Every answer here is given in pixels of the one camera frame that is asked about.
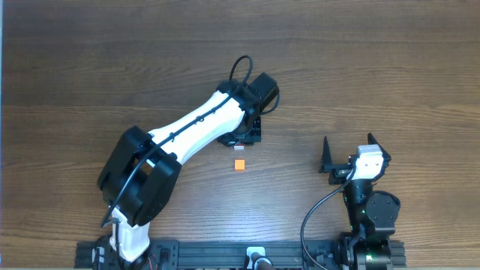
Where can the orange cube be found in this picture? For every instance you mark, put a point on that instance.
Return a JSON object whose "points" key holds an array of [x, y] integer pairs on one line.
{"points": [[239, 165]]}

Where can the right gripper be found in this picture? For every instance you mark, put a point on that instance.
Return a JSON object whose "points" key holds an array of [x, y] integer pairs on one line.
{"points": [[339, 173]]}

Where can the mounting rail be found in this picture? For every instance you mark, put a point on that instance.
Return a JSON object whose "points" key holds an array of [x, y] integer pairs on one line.
{"points": [[217, 255]]}

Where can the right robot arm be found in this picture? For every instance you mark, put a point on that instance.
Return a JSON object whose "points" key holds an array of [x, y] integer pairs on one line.
{"points": [[375, 217]]}

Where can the white cube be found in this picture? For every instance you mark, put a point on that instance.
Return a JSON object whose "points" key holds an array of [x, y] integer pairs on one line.
{"points": [[239, 148]]}

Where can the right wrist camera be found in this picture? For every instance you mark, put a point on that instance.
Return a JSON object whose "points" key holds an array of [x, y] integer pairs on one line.
{"points": [[369, 161]]}

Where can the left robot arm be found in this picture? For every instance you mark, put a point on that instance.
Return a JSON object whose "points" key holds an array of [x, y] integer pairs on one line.
{"points": [[202, 127]]}

